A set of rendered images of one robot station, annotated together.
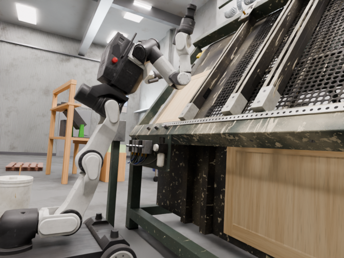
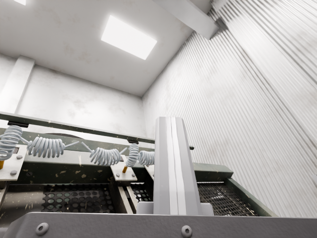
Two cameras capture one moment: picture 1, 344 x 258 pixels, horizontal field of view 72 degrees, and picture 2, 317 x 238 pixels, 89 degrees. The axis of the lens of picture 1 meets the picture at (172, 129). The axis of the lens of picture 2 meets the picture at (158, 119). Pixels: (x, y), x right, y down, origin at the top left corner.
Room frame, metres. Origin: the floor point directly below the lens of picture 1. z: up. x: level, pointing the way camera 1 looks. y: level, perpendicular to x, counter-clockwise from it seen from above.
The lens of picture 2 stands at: (1.41, 0.00, 1.59)
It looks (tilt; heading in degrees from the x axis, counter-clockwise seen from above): 33 degrees up; 258
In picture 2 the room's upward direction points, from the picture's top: 11 degrees counter-clockwise
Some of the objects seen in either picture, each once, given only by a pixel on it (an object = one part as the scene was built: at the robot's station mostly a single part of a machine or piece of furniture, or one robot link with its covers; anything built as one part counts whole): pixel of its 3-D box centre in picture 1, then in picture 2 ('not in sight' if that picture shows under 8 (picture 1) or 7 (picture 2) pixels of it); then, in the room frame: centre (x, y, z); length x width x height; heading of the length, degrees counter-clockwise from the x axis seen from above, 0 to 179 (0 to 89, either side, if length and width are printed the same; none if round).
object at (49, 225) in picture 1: (58, 220); not in sight; (1.38, 0.61, 0.28); 0.21 x 0.20 x 0.13; 121
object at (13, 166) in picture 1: (26, 166); not in sight; (5.77, 3.44, 0.05); 1.12 x 0.75 x 0.10; 26
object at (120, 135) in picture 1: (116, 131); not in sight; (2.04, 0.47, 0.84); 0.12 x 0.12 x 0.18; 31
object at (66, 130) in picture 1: (86, 133); not in sight; (4.86, 1.74, 0.89); 1.38 x 1.23 x 1.78; 36
